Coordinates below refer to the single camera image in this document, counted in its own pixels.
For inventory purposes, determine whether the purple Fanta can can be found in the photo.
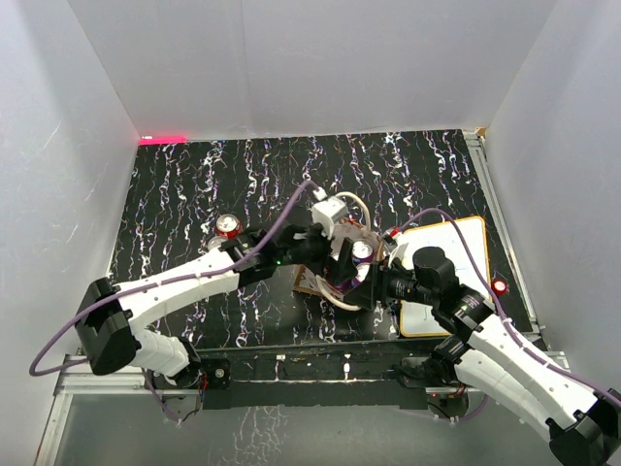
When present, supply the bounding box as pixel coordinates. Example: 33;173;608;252
355;263;373;282
333;277;363;295
351;239;375;265

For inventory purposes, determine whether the pink tape strip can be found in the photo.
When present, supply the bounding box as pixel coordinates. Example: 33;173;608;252
139;136;187;146

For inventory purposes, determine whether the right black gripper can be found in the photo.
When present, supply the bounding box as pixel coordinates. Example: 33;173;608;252
343;255;436;311

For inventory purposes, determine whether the white whiteboard yellow rim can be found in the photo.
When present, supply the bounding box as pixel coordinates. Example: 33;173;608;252
398;216;490;339

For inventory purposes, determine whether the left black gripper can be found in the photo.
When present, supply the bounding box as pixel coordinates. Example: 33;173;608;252
276;217;356;284

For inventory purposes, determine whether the wrist white camera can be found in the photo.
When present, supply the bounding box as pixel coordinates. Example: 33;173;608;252
381;227;408;266
310;187;347;239

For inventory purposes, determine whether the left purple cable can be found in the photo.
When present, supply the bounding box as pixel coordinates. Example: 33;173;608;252
28;180;324;428

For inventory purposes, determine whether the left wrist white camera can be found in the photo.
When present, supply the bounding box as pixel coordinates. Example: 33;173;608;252
310;187;347;239

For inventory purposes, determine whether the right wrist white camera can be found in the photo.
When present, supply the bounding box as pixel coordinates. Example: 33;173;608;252
381;227;408;266

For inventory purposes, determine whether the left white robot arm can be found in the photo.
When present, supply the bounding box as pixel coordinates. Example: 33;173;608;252
75;223;336;388

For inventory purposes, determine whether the red emergency button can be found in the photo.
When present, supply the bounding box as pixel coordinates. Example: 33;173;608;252
491;279;508;296

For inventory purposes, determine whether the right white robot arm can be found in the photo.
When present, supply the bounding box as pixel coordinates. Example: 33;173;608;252
340;247;620;465

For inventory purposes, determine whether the aluminium frame rail right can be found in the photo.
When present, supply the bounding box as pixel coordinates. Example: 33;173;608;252
463;130;542;334

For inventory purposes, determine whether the red cola can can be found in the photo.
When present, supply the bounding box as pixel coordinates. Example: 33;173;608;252
215;214;241;239

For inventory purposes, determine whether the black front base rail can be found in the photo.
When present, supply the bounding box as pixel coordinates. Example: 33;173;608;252
147;339;468;414

